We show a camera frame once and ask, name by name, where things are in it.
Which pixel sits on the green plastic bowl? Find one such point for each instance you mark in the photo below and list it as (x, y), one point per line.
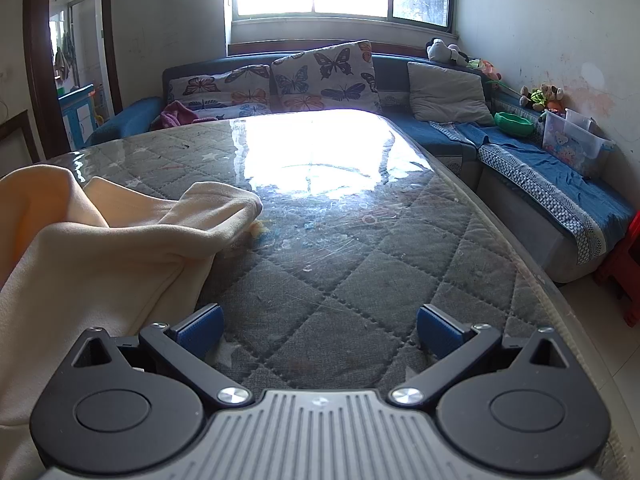
(512, 122)

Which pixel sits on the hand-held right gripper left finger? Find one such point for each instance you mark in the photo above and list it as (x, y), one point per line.
(200, 330)

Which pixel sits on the blue sofa cover cloth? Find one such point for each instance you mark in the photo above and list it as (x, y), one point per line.
(550, 175)

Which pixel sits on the pink green plush toy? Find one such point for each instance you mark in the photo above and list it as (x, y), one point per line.
(485, 67)

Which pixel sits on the clear plastic storage box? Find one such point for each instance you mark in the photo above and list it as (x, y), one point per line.
(570, 145)

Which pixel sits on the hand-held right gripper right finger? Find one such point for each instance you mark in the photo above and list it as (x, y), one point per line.
(440, 330)

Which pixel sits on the blue corner sofa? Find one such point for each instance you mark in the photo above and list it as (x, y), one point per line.
(395, 72)

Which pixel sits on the red plastic stool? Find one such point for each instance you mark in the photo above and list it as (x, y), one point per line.
(625, 265)

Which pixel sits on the dark wooden door frame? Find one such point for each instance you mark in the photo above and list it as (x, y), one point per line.
(37, 35)

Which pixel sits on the flat butterfly print cushion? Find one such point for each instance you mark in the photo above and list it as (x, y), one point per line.
(220, 92)

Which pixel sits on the panda plush toy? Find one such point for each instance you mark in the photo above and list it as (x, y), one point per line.
(440, 50)

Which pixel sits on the grey cushion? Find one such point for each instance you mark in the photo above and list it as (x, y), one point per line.
(445, 92)

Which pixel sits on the hanging clothes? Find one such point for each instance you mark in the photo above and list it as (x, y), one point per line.
(65, 55)

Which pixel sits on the cream knit sweater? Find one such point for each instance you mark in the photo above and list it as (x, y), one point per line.
(100, 260)

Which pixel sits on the brown bear plush toy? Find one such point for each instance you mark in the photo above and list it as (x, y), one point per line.
(556, 94)

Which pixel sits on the large butterfly print cushion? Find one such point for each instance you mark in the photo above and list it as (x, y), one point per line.
(325, 75)

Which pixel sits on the magenta cloth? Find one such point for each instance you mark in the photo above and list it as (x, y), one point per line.
(175, 115)

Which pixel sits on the blue white small cabinet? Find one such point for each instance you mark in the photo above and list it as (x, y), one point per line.
(75, 120)

